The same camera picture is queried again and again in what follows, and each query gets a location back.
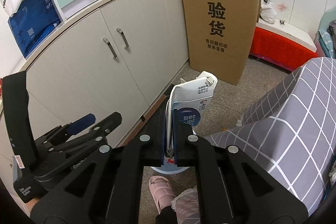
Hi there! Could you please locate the light blue trash bin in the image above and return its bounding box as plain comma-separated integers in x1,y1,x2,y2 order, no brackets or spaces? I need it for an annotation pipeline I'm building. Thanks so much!
150,131,198,175

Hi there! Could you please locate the pink checkered pants leg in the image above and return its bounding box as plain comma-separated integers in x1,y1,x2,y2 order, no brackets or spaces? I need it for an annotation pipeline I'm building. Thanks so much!
171,186,201,224

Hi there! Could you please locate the red white storage bench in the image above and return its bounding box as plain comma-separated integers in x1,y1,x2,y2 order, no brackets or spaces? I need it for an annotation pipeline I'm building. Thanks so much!
250,19,318,72

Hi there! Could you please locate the large brown cardboard box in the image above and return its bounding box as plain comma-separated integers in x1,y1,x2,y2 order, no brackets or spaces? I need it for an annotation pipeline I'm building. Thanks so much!
183,0,260,85

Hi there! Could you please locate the pink slipper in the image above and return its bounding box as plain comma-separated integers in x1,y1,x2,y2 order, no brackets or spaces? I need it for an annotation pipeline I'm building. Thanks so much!
149,176,176,213

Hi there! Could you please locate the grey checkered tablecloth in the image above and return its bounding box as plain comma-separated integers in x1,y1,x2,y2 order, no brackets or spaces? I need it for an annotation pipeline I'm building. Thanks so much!
207,57,335,214

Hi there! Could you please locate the white cabinet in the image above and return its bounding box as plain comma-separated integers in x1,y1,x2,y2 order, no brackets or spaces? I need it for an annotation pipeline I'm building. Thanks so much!
0,0,190,204

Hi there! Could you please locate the white plastic bag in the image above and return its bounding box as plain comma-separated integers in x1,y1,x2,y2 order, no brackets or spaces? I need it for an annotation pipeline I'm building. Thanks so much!
260,0,277,24

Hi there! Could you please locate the blue white carton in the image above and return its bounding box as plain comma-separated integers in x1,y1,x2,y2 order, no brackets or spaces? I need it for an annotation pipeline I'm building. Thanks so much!
166,71,218,157

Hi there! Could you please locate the blue plaid pillow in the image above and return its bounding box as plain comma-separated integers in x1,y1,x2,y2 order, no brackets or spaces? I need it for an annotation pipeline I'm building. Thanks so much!
318,30,335,59

